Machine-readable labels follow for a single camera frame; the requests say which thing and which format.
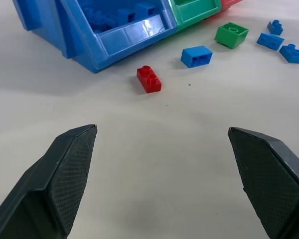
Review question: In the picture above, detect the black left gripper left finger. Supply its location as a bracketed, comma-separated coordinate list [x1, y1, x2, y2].
[0, 123, 98, 239]

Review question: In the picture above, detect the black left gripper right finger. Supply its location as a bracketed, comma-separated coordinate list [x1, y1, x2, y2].
[227, 126, 299, 239]

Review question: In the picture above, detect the small blue building brick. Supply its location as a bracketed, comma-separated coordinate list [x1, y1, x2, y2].
[267, 19, 284, 35]
[279, 44, 299, 65]

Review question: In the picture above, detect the blue sloped building brick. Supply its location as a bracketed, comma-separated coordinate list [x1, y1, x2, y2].
[256, 32, 285, 52]

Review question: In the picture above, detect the red two-stud building brick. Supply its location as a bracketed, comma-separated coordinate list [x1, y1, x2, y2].
[136, 65, 162, 94]

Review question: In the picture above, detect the blue rectangular building brick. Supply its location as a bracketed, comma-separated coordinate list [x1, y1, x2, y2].
[180, 45, 213, 69]

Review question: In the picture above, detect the green square building brick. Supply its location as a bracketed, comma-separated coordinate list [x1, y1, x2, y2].
[214, 22, 250, 49]

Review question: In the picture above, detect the blue plastic storage bin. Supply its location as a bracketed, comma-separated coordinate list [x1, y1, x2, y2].
[11, 0, 178, 74]

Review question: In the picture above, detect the red plastic storage bin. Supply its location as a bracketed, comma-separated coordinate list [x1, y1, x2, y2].
[220, 0, 245, 12]

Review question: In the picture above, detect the green plastic storage bin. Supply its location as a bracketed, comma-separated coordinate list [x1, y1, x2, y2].
[168, 0, 223, 32]

